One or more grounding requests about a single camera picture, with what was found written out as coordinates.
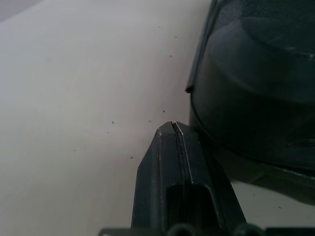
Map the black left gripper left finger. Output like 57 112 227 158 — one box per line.
131 120 186 231

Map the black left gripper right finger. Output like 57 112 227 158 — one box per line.
171 121 247 228

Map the black plastic tool case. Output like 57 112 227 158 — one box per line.
184 0 315 205

